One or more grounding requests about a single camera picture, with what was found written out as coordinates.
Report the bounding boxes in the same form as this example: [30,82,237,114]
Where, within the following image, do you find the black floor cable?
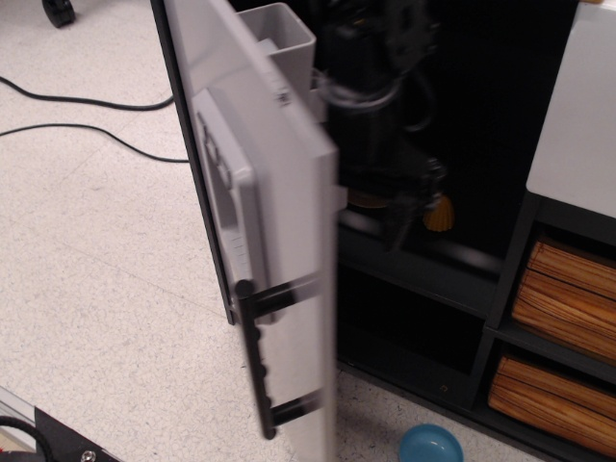
[0,75,175,112]
[0,123,190,164]

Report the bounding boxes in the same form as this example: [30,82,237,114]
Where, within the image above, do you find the white counter top block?
[526,1,615,218]

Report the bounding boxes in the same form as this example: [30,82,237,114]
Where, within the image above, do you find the black caster wheel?
[41,0,76,29]

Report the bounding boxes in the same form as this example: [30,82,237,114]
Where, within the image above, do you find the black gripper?
[325,95,446,251]

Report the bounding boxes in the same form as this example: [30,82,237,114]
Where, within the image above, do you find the lower black floor cable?
[0,123,190,164]

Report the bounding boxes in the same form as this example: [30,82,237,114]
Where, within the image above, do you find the upper black floor cable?
[0,75,175,112]

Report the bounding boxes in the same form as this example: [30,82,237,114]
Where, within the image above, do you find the grey toy fridge door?
[153,1,341,461]

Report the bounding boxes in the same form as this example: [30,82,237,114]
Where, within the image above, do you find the blue plastic bowl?
[398,423,465,462]

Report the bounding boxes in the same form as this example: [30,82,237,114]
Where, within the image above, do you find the yellow toy food item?
[423,194,455,232]

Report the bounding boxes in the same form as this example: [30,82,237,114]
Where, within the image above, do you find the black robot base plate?
[35,407,119,462]

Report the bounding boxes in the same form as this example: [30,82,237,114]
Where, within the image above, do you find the grey door bin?
[239,3,317,99]

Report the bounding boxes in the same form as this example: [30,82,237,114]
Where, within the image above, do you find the grey water dispenser panel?
[192,89,285,291]

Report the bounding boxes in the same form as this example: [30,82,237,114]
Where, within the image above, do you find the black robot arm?
[317,1,447,250]

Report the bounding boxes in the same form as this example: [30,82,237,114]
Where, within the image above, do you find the black braided cable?
[0,417,47,462]

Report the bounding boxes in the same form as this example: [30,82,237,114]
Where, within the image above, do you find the dark shelf unit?
[476,192,615,461]

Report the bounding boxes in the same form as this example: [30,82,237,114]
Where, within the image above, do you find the black bar door handle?
[234,275,325,440]

